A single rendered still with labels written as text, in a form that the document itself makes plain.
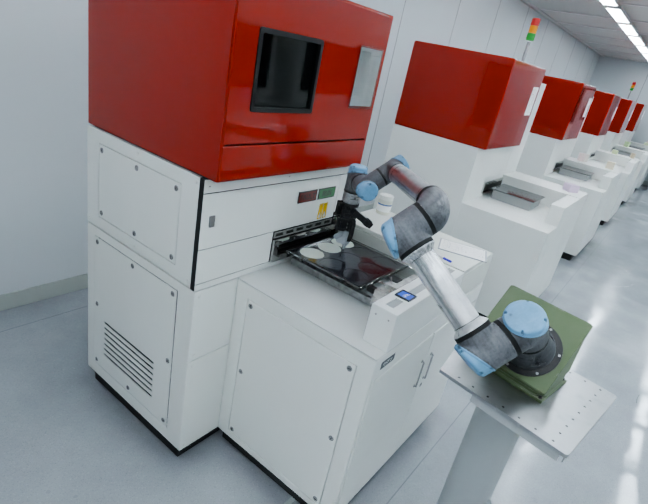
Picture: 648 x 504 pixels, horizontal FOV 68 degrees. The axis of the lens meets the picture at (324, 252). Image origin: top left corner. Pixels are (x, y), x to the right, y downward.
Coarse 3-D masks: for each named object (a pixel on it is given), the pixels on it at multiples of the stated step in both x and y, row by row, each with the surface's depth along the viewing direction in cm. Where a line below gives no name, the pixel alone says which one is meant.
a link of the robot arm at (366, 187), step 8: (360, 176) 182; (368, 176) 179; (376, 176) 178; (352, 184) 183; (360, 184) 177; (368, 184) 175; (376, 184) 178; (384, 184) 179; (360, 192) 176; (368, 192) 177; (376, 192) 177; (368, 200) 178
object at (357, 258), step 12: (324, 240) 208; (324, 252) 196; (348, 252) 201; (360, 252) 204; (372, 252) 206; (324, 264) 186; (336, 264) 188; (348, 264) 190; (360, 264) 192; (372, 264) 194; (384, 264) 197; (396, 264) 199; (348, 276) 180; (360, 276) 182; (372, 276) 184
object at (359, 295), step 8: (296, 264) 197; (304, 264) 194; (312, 272) 192; (320, 272) 190; (328, 280) 188; (336, 280) 186; (344, 288) 184; (352, 288) 182; (352, 296) 182; (360, 296) 180; (368, 296) 179; (368, 304) 179
